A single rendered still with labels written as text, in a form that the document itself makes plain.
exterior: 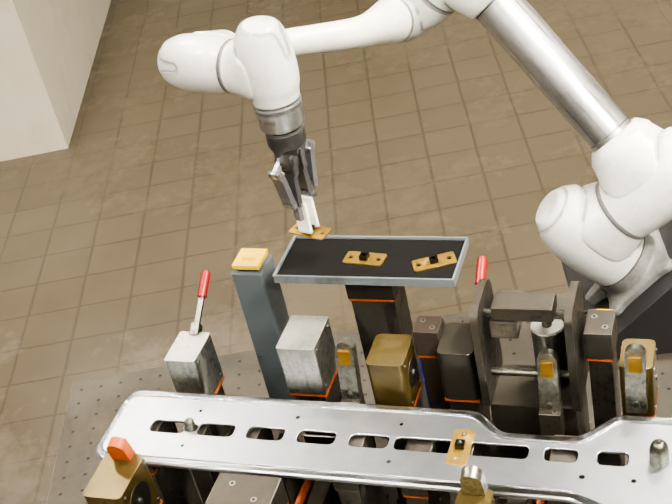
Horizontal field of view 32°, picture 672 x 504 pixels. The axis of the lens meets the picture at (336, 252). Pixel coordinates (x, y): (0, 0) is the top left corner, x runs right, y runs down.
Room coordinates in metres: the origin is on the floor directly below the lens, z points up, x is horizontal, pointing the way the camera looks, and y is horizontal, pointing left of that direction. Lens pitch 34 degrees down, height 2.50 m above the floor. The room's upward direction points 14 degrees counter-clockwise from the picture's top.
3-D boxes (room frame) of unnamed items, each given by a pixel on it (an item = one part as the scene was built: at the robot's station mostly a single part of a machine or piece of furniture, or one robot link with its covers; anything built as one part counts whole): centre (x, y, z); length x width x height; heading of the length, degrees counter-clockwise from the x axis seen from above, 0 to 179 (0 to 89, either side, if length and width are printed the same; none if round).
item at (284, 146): (1.96, 0.04, 1.41); 0.08 x 0.07 x 0.09; 140
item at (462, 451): (1.50, -0.13, 1.01); 0.08 x 0.04 x 0.01; 155
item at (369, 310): (1.90, -0.06, 0.92); 0.10 x 0.08 x 0.45; 66
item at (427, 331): (1.74, -0.14, 0.90); 0.05 x 0.05 x 0.40; 66
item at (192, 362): (1.91, 0.33, 0.88); 0.12 x 0.07 x 0.36; 156
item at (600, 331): (1.60, -0.43, 0.91); 0.07 x 0.05 x 0.42; 156
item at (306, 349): (1.80, 0.09, 0.90); 0.13 x 0.08 x 0.41; 156
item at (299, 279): (1.90, -0.06, 1.16); 0.37 x 0.14 x 0.02; 66
